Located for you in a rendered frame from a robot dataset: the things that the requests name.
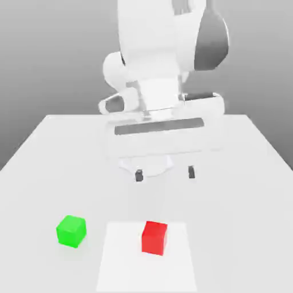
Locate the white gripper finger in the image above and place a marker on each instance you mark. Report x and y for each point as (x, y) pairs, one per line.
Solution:
(191, 172)
(139, 175)

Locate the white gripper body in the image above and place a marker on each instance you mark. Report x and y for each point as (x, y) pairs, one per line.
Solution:
(158, 144)

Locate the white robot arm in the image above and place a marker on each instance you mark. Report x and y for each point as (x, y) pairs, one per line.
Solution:
(148, 45)

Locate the small red cube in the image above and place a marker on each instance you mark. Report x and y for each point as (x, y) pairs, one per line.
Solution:
(153, 239)

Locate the small green cube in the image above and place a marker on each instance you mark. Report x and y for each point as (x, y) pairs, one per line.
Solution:
(71, 231)

